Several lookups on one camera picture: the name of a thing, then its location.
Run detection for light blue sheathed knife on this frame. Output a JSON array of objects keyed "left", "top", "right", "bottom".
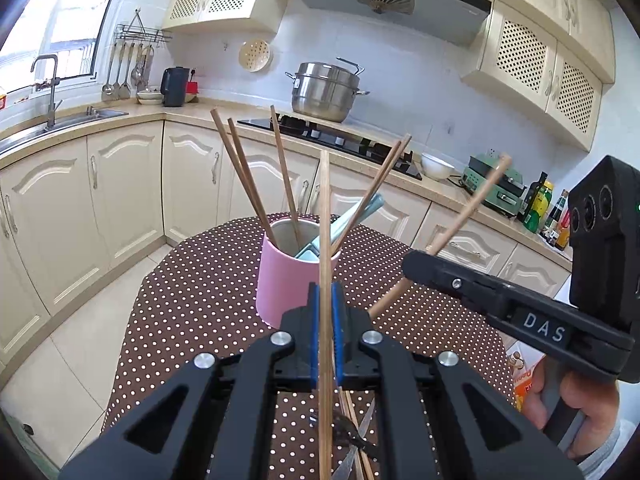
[{"left": 295, "top": 193, "right": 384, "bottom": 263}]

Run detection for black plastic spork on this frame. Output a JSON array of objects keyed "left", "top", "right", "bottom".
[{"left": 332, "top": 411, "right": 381, "bottom": 462}]

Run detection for silver metal spoon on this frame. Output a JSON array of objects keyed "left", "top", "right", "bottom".
[{"left": 332, "top": 401, "right": 380, "bottom": 479}]

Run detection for person's right hand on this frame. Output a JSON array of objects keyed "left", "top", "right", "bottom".
[{"left": 522, "top": 358, "right": 620, "bottom": 460}]

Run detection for pink cylindrical utensil holder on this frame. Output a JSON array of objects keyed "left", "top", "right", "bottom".
[{"left": 256, "top": 218, "right": 320, "bottom": 328}]

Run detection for orange snack bag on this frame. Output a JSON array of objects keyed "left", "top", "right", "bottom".
[{"left": 508, "top": 351, "right": 533, "bottom": 411}]

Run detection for red sauce bottle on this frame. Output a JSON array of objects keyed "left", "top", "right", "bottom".
[{"left": 554, "top": 209, "right": 570, "bottom": 252}]

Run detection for dark soy sauce bottle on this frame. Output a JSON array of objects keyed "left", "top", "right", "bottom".
[{"left": 540, "top": 190, "right": 570, "bottom": 240}]

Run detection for brown polka dot tablecloth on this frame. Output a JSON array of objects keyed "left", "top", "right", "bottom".
[{"left": 101, "top": 217, "right": 515, "bottom": 479}]

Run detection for yellow green bottle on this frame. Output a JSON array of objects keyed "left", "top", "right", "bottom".
[{"left": 524, "top": 180, "right": 554, "bottom": 233}]

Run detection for dark oil bottle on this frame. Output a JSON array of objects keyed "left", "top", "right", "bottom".
[{"left": 516, "top": 171, "right": 548, "bottom": 223}]

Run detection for black gas stove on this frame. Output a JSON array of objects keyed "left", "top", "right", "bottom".
[{"left": 238, "top": 113, "right": 422, "bottom": 181}]

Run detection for white ceramic bowl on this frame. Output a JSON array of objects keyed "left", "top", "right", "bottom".
[{"left": 421, "top": 153, "right": 456, "bottom": 181}]

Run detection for stainless steel steamer pot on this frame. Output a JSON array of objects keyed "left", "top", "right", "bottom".
[{"left": 285, "top": 56, "right": 369, "bottom": 124}]

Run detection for black electric kettle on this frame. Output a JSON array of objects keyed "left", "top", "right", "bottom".
[{"left": 160, "top": 66, "right": 190, "bottom": 107}]

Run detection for lower cream cabinets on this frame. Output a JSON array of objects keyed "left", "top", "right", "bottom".
[{"left": 1, "top": 117, "right": 570, "bottom": 375}]

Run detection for cream cabinets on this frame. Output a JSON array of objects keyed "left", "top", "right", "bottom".
[
  {"left": 1, "top": 117, "right": 570, "bottom": 375},
  {"left": 163, "top": 0, "right": 616, "bottom": 151}
]

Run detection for upper cream cabinets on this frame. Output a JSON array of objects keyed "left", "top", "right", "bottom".
[{"left": 163, "top": 0, "right": 616, "bottom": 151}]

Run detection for chrome sink faucet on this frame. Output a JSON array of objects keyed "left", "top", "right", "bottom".
[{"left": 30, "top": 53, "right": 61, "bottom": 131}]

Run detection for stainless steel sink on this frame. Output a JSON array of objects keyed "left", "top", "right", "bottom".
[{"left": 0, "top": 106, "right": 127, "bottom": 154}]

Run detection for round perforated wall plate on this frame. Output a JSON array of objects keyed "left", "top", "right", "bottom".
[{"left": 238, "top": 39, "right": 273, "bottom": 73}]

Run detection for wall utensil rack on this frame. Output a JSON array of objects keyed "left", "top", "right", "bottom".
[{"left": 101, "top": 8, "right": 172, "bottom": 102}]

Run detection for window with frame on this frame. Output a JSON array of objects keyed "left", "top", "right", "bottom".
[{"left": 1, "top": 0, "right": 112, "bottom": 94}]

